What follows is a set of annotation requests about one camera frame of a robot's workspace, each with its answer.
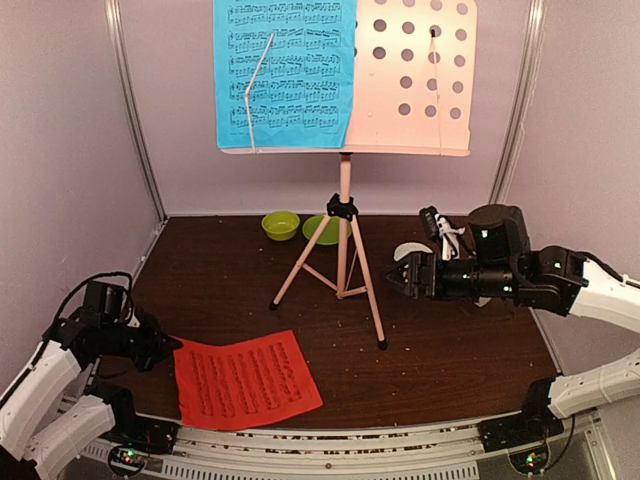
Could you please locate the lime green bowl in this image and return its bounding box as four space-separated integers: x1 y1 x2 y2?
261 211 300 241

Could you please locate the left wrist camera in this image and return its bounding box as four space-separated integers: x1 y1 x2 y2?
127 309 141 328

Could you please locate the aluminium frame post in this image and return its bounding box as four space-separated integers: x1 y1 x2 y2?
488 0 548 204
104 0 168 223

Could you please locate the white and navy bowl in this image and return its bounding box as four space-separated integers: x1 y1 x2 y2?
393 242 433 262

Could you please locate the green plate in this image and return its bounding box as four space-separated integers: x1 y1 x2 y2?
301 213 351 247

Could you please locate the red sheet music paper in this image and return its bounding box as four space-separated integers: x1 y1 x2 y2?
174 330 323 432

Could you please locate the right aluminium frame post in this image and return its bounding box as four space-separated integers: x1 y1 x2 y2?
488 0 548 204

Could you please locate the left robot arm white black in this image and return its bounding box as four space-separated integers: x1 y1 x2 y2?
1 272 183 479

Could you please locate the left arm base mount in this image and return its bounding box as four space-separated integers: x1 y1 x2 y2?
100 402 180 455

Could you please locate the aluminium front rail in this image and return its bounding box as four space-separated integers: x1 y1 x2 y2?
39 394 616 480

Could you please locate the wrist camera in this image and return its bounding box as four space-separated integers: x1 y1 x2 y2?
127 309 141 328
419 206 465 261

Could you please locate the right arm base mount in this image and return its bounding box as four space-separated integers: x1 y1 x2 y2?
477 387 564 453

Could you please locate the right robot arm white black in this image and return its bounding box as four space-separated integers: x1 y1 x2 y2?
385 204 639 442

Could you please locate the pink music stand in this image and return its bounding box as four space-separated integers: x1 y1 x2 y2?
214 0 479 350

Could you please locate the blue sheet music paper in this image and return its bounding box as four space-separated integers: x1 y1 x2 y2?
213 0 357 150

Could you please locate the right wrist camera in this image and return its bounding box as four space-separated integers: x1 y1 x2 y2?
419 206 465 261

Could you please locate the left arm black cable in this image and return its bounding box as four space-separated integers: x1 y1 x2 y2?
44 270 135 341

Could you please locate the left aluminium frame post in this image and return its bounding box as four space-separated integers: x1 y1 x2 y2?
104 0 168 223

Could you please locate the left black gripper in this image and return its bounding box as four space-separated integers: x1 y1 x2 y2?
101 312 182 372

